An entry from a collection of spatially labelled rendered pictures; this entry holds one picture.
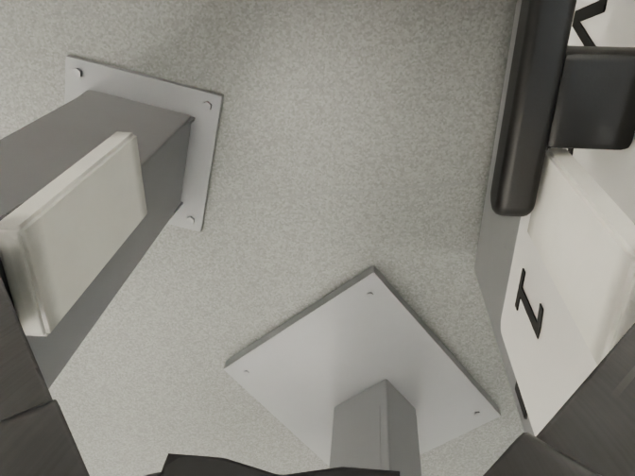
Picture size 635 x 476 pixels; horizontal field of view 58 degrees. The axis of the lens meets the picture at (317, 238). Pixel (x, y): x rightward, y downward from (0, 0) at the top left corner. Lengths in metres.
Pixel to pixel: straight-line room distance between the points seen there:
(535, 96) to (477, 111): 0.96
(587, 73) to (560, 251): 0.05
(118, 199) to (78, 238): 0.03
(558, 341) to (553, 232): 0.07
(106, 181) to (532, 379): 0.19
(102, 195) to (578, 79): 0.14
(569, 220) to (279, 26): 0.96
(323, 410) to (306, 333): 0.23
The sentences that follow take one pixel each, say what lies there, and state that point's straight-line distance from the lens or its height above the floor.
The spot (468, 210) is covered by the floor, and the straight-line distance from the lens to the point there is 1.20.
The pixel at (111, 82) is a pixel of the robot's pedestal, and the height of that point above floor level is 0.02.
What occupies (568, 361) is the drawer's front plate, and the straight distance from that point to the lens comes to 0.23.
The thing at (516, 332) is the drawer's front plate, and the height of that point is 0.85.
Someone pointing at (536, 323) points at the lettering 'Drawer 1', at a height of 0.87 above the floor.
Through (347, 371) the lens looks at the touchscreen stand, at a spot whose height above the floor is 0.04.
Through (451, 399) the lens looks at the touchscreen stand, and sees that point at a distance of 1.44.
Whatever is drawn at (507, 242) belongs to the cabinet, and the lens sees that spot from 0.94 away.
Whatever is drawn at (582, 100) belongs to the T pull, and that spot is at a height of 0.91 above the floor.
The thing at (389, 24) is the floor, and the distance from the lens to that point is 1.08.
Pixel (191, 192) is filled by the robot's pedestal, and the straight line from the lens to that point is 1.21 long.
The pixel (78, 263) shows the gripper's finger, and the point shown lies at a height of 0.95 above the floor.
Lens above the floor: 1.08
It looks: 62 degrees down
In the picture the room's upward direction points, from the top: 170 degrees counter-clockwise
